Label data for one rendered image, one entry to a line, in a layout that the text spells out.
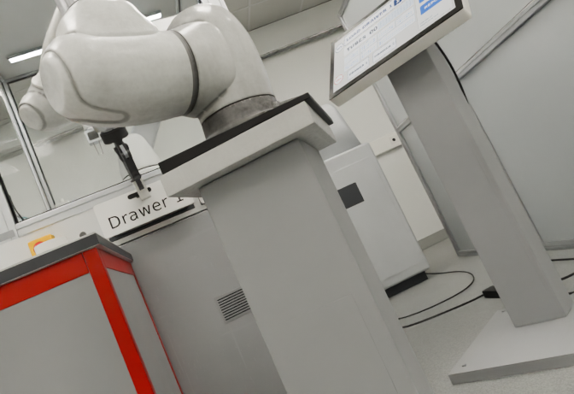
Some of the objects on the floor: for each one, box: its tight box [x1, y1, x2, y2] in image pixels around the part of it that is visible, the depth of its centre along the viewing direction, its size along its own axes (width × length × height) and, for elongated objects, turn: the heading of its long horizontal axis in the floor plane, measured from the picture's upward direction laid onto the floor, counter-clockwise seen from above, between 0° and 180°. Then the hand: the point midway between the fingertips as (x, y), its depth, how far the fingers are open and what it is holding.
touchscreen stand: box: [387, 44, 574, 385], centre depth 156 cm, size 50×45×102 cm
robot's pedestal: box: [160, 101, 434, 394], centre depth 90 cm, size 30×30×76 cm
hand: (141, 188), depth 150 cm, fingers closed
